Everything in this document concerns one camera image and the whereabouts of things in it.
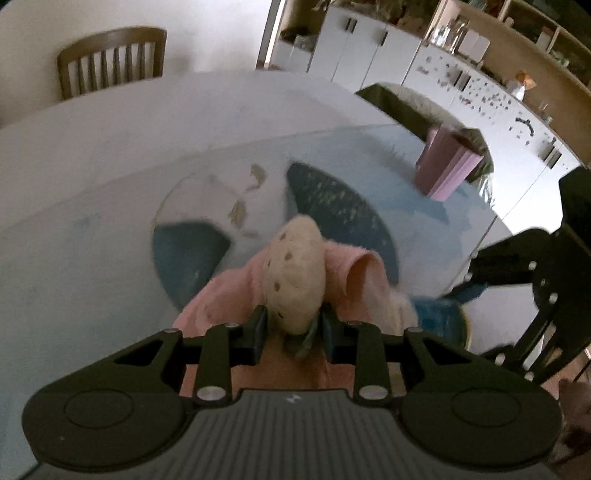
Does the white stickered cabinet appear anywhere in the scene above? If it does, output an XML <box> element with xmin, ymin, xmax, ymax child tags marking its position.
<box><xmin>402</xmin><ymin>43</ymin><xmax>585</xmax><ymax>232</ymax></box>

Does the white cupboard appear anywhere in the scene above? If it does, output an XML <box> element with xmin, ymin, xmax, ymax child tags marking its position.
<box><xmin>270</xmin><ymin>4</ymin><xmax>423</xmax><ymax>95</ymax></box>

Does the wooden chair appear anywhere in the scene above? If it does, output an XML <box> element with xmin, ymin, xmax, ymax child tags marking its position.
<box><xmin>57</xmin><ymin>27</ymin><xmax>168</xmax><ymax>101</ymax></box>

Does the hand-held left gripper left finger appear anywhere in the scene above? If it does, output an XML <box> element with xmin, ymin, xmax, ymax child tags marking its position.
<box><xmin>113</xmin><ymin>307</ymin><xmax>269</xmax><ymax>408</ymax></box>

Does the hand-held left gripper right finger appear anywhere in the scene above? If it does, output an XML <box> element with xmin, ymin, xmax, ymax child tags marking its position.
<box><xmin>321</xmin><ymin>307</ymin><xmax>472</xmax><ymax>406</ymax></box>

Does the wooden shelf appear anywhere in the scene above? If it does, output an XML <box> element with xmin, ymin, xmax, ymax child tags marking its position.
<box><xmin>431</xmin><ymin>0</ymin><xmax>591</xmax><ymax>169</ymax></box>

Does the pink towel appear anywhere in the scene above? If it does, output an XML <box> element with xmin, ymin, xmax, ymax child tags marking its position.
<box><xmin>173</xmin><ymin>237</ymin><xmax>420</xmax><ymax>401</ymax></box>

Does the pink ribbed cup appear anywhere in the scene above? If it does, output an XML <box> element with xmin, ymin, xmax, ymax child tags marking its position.
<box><xmin>414</xmin><ymin>126</ymin><xmax>484</xmax><ymax>201</ymax></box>

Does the cream spotted plush toy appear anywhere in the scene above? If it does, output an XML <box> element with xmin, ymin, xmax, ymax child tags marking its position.
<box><xmin>262</xmin><ymin>215</ymin><xmax>327</xmax><ymax>359</ymax></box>

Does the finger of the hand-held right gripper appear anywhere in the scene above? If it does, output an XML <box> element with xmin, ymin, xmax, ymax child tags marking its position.
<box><xmin>465</xmin><ymin>228</ymin><xmax>563</xmax><ymax>291</ymax></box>
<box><xmin>438</xmin><ymin>281</ymin><xmax>555</xmax><ymax>372</ymax></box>

